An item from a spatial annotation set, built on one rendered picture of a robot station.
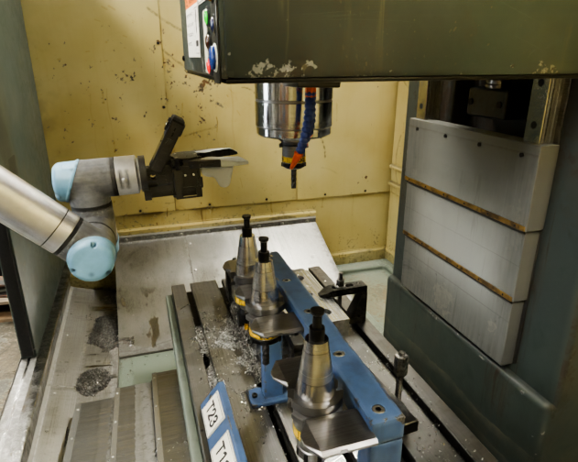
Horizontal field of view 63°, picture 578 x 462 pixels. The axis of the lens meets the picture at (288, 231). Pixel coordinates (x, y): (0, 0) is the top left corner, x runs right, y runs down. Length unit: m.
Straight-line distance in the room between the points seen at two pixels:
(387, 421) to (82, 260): 0.54
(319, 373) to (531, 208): 0.67
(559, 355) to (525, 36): 0.65
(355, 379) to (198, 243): 1.55
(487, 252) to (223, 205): 1.23
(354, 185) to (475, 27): 1.53
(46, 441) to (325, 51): 1.15
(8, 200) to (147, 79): 1.20
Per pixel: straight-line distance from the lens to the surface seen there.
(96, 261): 0.84
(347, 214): 2.29
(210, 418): 0.98
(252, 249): 0.80
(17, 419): 1.32
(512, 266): 1.14
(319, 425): 0.54
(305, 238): 2.13
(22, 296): 1.43
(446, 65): 0.77
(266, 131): 0.97
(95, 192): 0.96
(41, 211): 0.85
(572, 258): 1.08
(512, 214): 1.11
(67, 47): 1.97
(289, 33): 0.67
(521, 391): 1.25
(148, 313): 1.83
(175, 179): 0.95
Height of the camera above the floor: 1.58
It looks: 20 degrees down
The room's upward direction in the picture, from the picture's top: straight up
